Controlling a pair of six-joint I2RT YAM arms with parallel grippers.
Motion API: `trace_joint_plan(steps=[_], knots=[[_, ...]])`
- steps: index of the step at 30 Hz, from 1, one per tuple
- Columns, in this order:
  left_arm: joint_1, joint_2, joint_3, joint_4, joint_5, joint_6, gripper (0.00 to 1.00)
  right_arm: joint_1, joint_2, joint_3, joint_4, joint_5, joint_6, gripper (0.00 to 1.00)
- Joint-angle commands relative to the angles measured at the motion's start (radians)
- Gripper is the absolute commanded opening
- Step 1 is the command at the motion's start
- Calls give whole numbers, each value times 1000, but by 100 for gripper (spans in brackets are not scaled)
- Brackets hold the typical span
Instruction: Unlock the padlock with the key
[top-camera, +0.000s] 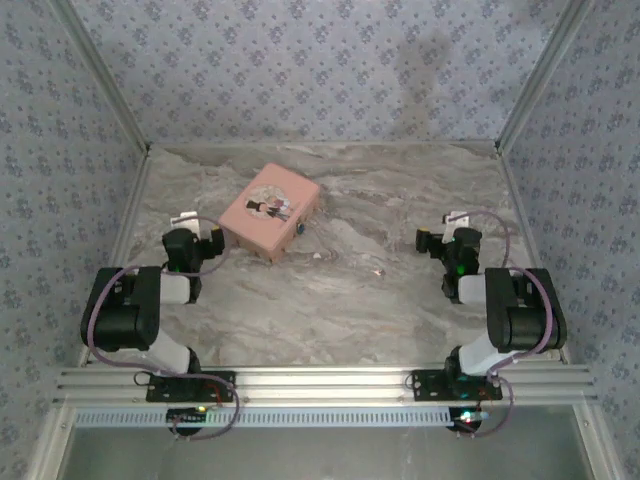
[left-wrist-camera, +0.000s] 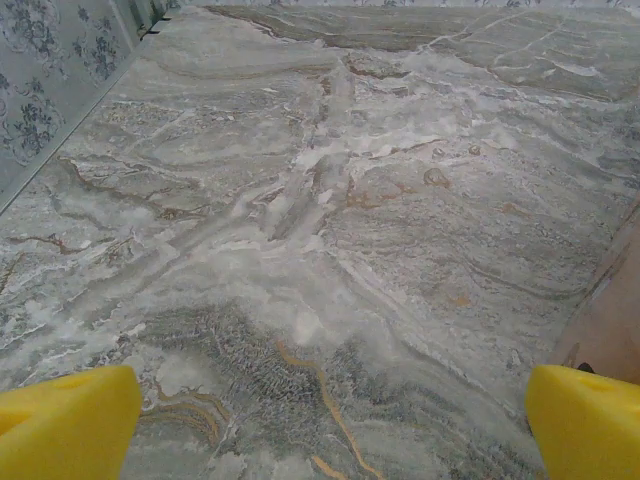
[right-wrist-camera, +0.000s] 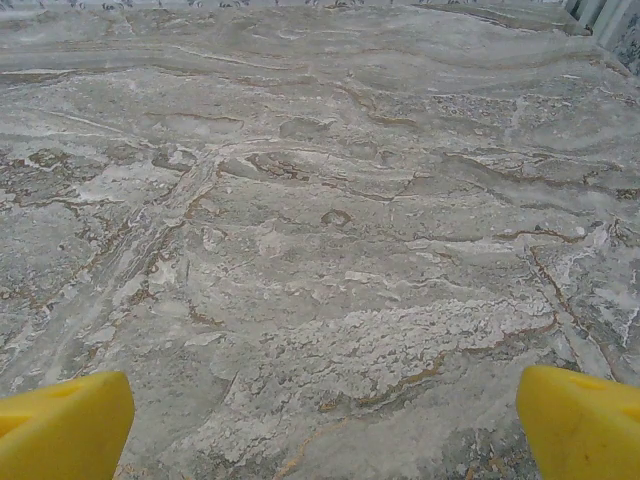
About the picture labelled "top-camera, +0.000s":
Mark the pink box with cartoon couple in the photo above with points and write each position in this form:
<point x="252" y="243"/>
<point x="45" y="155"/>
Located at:
<point x="272" y="210"/>

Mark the small blue padlock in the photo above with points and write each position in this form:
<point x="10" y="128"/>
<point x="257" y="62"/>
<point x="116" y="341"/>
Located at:
<point x="300" y="229"/>

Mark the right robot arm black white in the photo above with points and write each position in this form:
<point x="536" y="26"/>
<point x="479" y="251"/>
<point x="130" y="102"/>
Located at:
<point x="520" y="325"/>

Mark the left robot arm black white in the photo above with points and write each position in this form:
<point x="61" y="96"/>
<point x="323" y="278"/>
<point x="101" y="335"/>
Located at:
<point x="120" y="320"/>

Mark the black controller board with LED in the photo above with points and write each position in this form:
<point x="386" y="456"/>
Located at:
<point x="187" y="416"/>
<point x="467" y="419"/>

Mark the grey metal panel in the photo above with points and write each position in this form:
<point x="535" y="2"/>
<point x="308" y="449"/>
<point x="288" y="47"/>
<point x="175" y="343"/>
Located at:
<point x="325" y="455"/>

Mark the left wrist camera silver mount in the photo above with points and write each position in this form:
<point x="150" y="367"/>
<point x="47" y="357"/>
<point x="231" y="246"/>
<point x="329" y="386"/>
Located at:
<point x="184" y="220"/>

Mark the wrist camera silver mount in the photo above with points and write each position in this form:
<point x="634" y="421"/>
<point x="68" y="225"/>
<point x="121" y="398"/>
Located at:
<point x="184" y="220"/>
<point x="456" y="219"/>

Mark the right wrist camera silver mount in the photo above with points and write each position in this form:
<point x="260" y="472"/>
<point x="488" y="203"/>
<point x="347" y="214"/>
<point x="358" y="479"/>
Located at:
<point x="456" y="219"/>

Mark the aluminium table side rail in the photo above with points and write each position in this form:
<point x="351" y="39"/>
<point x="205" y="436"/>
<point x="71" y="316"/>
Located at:
<point x="530" y="240"/>
<point x="125" y="225"/>

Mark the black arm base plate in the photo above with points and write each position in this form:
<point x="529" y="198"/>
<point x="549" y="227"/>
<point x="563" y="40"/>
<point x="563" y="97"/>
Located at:
<point x="165" y="392"/>
<point x="430" y="387"/>

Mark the aluminium rail beam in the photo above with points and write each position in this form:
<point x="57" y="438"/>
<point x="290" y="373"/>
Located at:
<point x="325" y="382"/>

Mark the aluminium frame post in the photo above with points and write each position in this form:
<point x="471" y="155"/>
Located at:
<point x="542" y="75"/>
<point x="100" y="75"/>

